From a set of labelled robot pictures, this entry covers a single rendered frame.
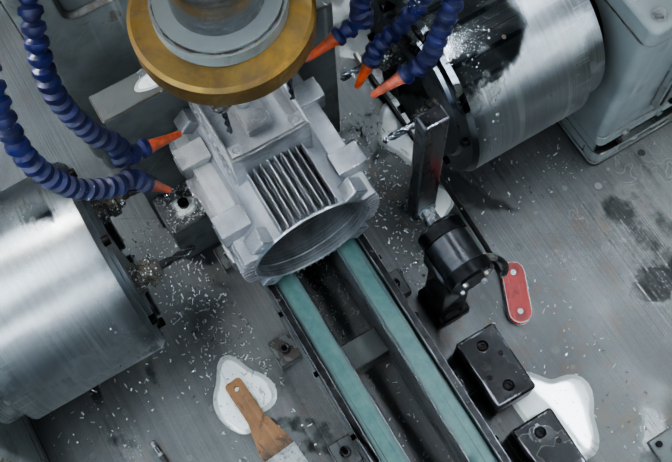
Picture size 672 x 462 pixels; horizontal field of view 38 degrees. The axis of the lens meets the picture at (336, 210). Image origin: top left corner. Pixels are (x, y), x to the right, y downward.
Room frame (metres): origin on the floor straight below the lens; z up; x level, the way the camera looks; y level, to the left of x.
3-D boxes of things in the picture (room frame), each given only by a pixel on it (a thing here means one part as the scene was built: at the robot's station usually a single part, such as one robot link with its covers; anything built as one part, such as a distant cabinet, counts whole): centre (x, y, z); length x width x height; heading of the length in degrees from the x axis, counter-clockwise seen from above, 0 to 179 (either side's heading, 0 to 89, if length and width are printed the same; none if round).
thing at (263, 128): (0.52, 0.09, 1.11); 0.12 x 0.11 x 0.07; 25
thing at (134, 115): (0.62, 0.14, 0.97); 0.30 x 0.11 x 0.34; 116
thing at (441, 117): (0.42, -0.10, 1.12); 0.04 x 0.03 x 0.26; 26
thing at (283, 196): (0.48, 0.07, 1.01); 0.20 x 0.19 x 0.19; 25
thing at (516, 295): (0.36, -0.24, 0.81); 0.09 x 0.03 x 0.02; 1
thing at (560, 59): (0.62, -0.23, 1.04); 0.41 x 0.25 x 0.25; 116
